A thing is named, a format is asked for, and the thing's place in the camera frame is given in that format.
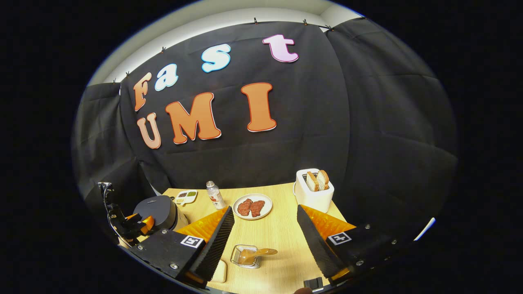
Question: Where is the small clear plastic bottle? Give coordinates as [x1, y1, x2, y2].
[206, 181, 226, 210]

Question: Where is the white divided sauce dish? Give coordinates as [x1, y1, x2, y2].
[174, 189, 198, 205]

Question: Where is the clear wire chopstick holder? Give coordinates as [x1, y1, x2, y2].
[230, 244, 262, 269]

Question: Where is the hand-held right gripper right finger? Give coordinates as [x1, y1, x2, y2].
[296, 204, 409, 287]

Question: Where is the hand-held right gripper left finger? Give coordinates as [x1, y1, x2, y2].
[130, 205, 235, 290]

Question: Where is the white round plate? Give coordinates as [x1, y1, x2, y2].
[233, 193, 273, 221]

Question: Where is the wooden spoon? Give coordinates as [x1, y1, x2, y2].
[238, 248, 278, 266]

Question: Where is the black backdrop cloth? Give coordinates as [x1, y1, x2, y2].
[72, 16, 458, 245]

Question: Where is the dark grey rice cooker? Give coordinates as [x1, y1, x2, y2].
[133, 195, 189, 233]

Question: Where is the white toaster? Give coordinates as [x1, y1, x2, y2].
[293, 168, 335, 214]

